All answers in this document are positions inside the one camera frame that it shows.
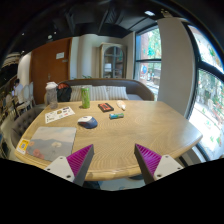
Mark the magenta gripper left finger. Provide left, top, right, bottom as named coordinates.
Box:
left=45, top=145, right=94, bottom=186

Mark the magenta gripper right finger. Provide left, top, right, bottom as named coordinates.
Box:
left=134, top=144, right=182, bottom=184

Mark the painted landscape mouse pad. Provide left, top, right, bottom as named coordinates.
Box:
left=26, top=127, right=76, bottom=161

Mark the blue and white computer mouse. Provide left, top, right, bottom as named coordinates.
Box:
left=78, top=116, right=98, bottom=129

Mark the white sticker sheet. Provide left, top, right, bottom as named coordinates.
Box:
left=45, top=107, right=75, bottom=124

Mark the yellow square sticker card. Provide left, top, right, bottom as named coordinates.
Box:
left=16, top=138, right=29, bottom=155

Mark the teal small pack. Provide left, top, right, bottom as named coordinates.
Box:
left=109, top=113, right=124, bottom=119

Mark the black and red small box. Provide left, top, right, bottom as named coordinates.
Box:
left=98, top=103, right=114, bottom=112

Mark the grey tufted chair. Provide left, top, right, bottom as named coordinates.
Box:
left=11, top=107, right=44, bottom=147

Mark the cream plastic wrapped item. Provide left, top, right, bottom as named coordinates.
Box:
left=117, top=100, right=126, bottom=111

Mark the black backpack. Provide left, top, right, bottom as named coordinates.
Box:
left=57, top=83, right=72, bottom=102

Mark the green tumbler cup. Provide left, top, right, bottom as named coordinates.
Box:
left=81, top=87, right=90, bottom=109

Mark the striped cushion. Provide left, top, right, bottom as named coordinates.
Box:
left=70, top=85, right=128, bottom=101

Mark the clear plastic water bottle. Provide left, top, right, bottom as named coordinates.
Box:
left=46, top=82, right=58, bottom=109

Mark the white chair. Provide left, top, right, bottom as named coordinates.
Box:
left=16, top=83, right=35, bottom=112

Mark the seated person in white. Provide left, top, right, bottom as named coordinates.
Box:
left=14, top=79, right=23, bottom=96

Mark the brown wooden door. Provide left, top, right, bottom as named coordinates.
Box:
left=30, top=38, right=71, bottom=104

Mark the wooden glass-door cabinet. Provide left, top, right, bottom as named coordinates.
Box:
left=100, top=43, right=126, bottom=79

